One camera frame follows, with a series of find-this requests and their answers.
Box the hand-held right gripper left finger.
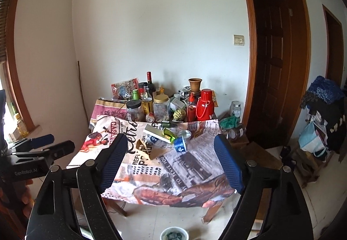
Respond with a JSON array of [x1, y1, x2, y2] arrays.
[[26, 133, 128, 240]]

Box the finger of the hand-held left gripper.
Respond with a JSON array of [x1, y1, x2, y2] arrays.
[[11, 140, 75, 162], [11, 134, 55, 152]]

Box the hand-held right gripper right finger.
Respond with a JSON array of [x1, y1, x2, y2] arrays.
[[214, 134, 322, 240]]

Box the brown cardboard piece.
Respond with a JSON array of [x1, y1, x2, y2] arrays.
[[136, 138, 161, 161]]

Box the blue white wrapper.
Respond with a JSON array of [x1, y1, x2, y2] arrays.
[[146, 134, 164, 146]]

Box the white box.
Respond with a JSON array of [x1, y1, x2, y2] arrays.
[[143, 123, 173, 143]]

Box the blue paper cup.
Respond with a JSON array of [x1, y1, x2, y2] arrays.
[[173, 136, 187, 153]]

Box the green snack packet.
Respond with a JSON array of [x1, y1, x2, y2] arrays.
[[163, 128, 177, 141]]

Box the white round bin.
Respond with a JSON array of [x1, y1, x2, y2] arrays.
[[160, 226, 189, 240]]

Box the shiny glass jar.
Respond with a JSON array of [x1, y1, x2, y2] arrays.
[[226, 123, 246, 140]]

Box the yellow oil bottle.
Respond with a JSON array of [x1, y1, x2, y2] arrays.
[[11, 103, 28, 138]]

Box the green plastic bag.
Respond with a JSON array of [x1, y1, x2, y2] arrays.
[[219, 116, 241, 129]]

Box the table with printed newspaper cloth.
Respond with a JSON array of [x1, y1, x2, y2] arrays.
[[66, 114, 236, 208]]

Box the glass jar with metal lid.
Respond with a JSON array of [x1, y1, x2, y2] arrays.
[[230, 101, 242, 119]]

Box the clear jar with black lid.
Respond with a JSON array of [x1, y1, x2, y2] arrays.
[[126, 100, 144, 122]]

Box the pink patterned bag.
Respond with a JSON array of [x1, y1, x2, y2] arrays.
[[91, 98, 128, 122]]

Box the red thermos flask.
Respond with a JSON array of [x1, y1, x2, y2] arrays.
[[196, 89, 216, 122]]

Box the red sauce bottle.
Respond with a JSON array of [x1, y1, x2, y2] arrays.
[[187, 93, 197, 123]]

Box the dark shoes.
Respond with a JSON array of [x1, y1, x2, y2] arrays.
[[280, 145, 298, 168]]

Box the bottle with yellow label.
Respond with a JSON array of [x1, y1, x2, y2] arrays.
[[141, 85, 154, 119]]

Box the green custard apple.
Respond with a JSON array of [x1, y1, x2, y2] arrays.
[[173, 108, 187, 122]]

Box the clear jar with gold lid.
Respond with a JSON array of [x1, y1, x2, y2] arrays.
[[152, 94, 171, 123]]

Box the clear snack packet red edge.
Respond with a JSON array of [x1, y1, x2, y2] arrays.
[[111, 77, 140, 100]]

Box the clear plastic container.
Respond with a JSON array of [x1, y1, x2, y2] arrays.
[[169, 98, 188, 112]]

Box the low wooden rack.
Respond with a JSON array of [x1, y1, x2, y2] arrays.
[[282, 145, 327, 188]]

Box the dark wine bottle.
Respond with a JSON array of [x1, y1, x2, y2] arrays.
[[146, 71, 157, 97]]

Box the brown clay vase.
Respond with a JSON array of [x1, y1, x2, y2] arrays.
[[188, 78, 203, 93]]

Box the light blue bag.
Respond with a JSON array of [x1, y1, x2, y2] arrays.
[[298, 121, 317, 152]]

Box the dark wooden door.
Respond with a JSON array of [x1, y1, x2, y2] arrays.
[[237, 0, 311, 150]]

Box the black clothing pile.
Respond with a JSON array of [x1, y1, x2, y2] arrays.
[[306, 99, 347, 154]]

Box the blue knit cloth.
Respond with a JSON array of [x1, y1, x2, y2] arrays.
[[300, 76, 346, 107]]

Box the narrow wooden doorway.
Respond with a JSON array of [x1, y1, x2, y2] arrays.
[[322, 4, 345, 81]]

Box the brown window frame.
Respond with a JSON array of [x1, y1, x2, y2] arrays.
[[5, 0, 42, 137]]

